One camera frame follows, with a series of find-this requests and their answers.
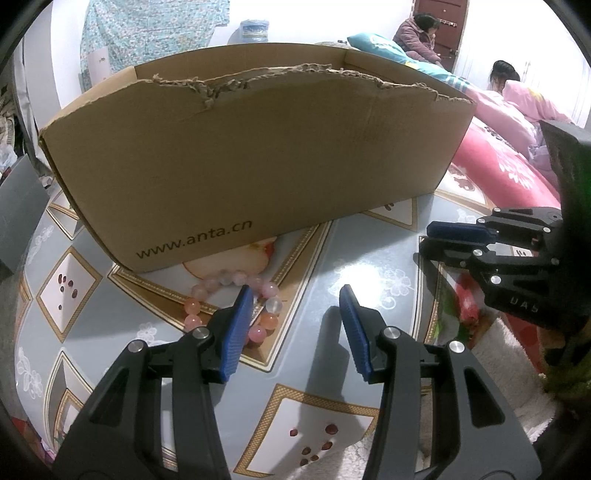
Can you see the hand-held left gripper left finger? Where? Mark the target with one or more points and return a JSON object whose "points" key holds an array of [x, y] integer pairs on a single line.
{"points": [[238, 332]]}

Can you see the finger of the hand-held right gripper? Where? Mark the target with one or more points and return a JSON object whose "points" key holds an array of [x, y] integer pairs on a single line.
{"points": [[452, 254], [457, 230]]}

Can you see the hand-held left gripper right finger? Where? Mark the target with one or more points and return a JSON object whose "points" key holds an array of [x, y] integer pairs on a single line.
{"points": [[353, 332]]}

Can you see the brown cardboard box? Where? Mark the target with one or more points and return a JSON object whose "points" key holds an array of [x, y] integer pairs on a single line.
{"points": [[254, 161]]}

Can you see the patterned fruit print tablecloth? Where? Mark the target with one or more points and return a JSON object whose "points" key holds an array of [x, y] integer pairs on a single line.
{"points": [[304, 286]]}

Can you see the pink quilt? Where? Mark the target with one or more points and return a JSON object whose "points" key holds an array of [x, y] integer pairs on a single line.
{"points": [[503, 161]]}

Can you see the green white fuzzy cloth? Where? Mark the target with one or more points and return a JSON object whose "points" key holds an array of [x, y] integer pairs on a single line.
{"points": [[508, 364]]}

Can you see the teal pillow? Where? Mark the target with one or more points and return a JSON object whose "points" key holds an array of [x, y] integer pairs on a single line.
{"points": [[383, 46]]}

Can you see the brown wooden door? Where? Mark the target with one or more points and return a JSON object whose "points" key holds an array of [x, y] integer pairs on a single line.
{"points": [[450, 27]]}

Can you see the water dispenser with blue jug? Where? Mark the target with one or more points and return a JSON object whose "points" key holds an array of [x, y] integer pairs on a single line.
{"points": [[254, 32]]}

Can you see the pile of light clothes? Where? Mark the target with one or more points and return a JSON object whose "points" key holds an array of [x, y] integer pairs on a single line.
{"points": [[7, 124]]}

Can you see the teal floral hanging cloth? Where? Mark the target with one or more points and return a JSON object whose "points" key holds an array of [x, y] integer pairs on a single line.
{"points": [[157, 32]]}

